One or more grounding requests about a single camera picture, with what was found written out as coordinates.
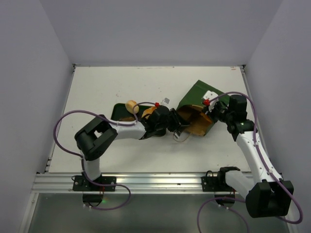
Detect round glazed pastry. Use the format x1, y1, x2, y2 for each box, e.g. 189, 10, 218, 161
141, 106, 156, 119

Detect green paper bag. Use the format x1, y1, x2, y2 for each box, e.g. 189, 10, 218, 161
176, 80, 222, 136

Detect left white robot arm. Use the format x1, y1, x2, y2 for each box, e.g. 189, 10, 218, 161
74, 105, 190, 191

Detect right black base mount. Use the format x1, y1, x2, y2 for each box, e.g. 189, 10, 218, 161
201, 170, 235, 205

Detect purple cable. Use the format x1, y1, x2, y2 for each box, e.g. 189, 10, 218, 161
196, 91, 304, 233
53, 101, 132, 210

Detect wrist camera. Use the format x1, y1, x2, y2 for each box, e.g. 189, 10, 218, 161
160, 98, 170, 107
202, 91, 218, 112

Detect dark green tray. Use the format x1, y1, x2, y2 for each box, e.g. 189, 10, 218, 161
110, 103, 168, 138

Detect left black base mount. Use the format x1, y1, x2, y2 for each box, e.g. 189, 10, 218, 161
71, 175, 117, 207

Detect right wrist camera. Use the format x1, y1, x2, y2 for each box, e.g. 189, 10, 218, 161
202, 91, 218, 112

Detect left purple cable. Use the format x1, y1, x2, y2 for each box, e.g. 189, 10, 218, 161
53, 101, 132, 210

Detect brown pretzel bread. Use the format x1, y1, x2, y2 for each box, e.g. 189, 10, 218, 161
120, 116, 135, 122

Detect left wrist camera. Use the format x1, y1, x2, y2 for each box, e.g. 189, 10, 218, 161
160, 98, 170, 107

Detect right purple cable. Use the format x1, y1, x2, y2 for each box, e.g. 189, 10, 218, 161
196, 91, 304, 233

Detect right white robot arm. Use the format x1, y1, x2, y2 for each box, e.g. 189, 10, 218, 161
202, 91, 294, 218

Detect small round bread roll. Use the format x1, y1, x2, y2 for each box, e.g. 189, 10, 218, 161
125, 100, 139, 114

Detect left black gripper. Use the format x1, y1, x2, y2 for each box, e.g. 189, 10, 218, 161
155, 108, 190, 133

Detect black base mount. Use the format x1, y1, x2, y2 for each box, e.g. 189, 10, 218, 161
71, 175, 117, 207
201, 170, 235, 205

